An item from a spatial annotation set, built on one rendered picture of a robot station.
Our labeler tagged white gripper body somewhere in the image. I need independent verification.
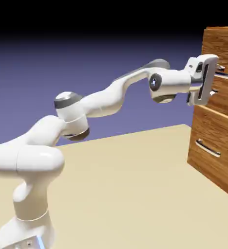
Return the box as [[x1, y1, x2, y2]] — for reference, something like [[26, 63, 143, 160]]
[[186, 54, 220, 107]]

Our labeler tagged wooden drawer front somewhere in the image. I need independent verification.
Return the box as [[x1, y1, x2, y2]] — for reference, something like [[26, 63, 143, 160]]
[[195, 28, 228, 122], [187, 105, 228, 196]]

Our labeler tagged wooden cabinet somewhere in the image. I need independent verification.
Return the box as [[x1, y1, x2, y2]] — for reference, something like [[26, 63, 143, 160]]
[[187, 26, 228, 197]]

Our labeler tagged silver drawer handle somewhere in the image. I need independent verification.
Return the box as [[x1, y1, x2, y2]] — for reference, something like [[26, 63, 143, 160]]
[[195, 139, 222, 159], [214, 71, 228, 81]]

